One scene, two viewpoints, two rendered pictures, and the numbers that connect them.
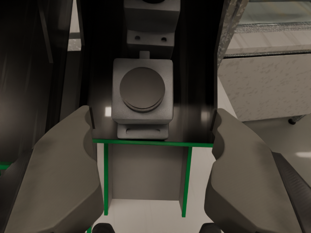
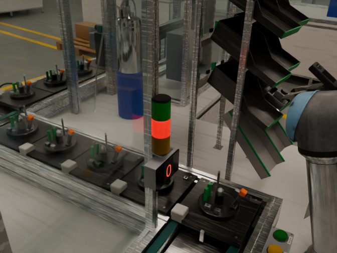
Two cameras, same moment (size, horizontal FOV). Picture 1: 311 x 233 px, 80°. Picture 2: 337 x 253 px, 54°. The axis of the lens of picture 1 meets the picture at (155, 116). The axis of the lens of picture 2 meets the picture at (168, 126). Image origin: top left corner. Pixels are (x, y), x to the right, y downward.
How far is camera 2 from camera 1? 1.31 m
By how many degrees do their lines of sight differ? 43
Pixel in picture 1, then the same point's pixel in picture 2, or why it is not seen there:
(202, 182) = not seen: hidden behind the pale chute
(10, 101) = (263, 112)
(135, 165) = not seen: hidden behind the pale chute
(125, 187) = not seen: hidden behind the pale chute
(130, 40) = (267, 90)
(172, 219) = (285, 173)
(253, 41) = (203, 102)
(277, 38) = (209, 94)
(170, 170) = (275, 137)
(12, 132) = (270, 117)
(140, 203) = (270, 178)
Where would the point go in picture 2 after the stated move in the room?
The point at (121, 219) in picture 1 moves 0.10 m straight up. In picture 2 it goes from (273, 186) to (278, 167)
